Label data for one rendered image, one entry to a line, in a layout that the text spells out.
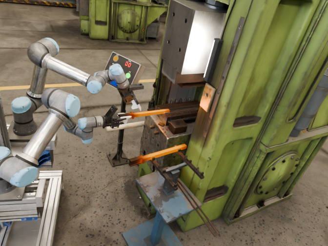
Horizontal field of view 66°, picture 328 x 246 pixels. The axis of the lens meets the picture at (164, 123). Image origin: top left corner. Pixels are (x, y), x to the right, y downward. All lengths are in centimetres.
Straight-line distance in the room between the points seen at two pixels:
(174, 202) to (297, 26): 131
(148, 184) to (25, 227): 95
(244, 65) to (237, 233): 166
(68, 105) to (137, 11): 533
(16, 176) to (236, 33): 134
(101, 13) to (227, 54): 521
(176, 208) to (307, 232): 165
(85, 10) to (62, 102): 537
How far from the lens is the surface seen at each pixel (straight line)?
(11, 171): 143
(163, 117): 196
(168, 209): 172
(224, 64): 158
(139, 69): 219
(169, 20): 183
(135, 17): 657
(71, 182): 271
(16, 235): 220
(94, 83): 152
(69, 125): 178
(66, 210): 251
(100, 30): 658
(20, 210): 173
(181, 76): 178
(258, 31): 146
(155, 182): 184
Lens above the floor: 200
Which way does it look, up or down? 33 degrees down
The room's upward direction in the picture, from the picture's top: 12 degrees clockwise
